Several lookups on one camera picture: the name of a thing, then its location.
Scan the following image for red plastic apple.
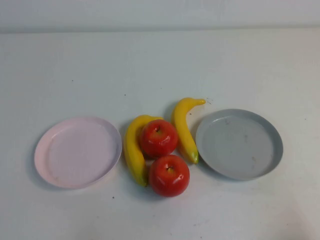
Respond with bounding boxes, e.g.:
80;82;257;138
139;119;179;159
148;154;191;198

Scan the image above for yellow plastic banana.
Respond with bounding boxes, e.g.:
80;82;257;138
170;97;207;165
124;114;165;188

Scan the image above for grey round plate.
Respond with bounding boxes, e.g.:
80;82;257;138
195;108;285;181

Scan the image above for pink round plate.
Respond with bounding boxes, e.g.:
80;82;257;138
34;116;123;190

